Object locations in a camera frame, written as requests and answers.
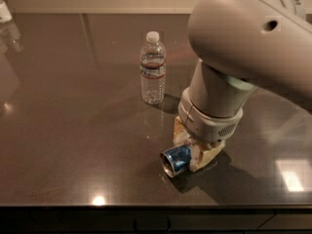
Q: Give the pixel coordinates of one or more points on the white object at table corner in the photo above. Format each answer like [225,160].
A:
[5,14]

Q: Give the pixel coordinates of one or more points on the clear plastic water bottle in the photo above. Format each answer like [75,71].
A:
[153,63]

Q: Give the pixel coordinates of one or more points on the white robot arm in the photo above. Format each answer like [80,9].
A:
[241,45]

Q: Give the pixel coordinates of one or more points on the blue silver redbull can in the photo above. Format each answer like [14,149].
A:
[176,160]

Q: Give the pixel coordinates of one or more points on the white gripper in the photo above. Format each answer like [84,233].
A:
[210,126]

